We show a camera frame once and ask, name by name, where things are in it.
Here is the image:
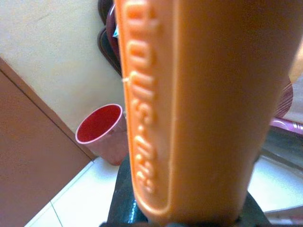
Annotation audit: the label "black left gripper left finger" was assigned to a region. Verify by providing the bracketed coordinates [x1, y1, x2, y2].
[101, 155, 149, 227]

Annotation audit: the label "dark maroon plastic chairs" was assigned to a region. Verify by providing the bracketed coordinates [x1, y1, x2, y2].
[96, 0, 123, 78]

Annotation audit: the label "pink red plastic bin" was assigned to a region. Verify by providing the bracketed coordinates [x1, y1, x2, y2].
[75, 103, 130, 166]

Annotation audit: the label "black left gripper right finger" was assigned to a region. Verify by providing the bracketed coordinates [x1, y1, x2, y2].
[242, 195, 269, 227]

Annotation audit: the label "orange plastic embossed handle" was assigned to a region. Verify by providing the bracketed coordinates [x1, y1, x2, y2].
[113, 0, 303, 227]

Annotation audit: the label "brown wooden door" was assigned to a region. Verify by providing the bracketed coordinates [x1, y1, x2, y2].
[0, 56, 97, 227]

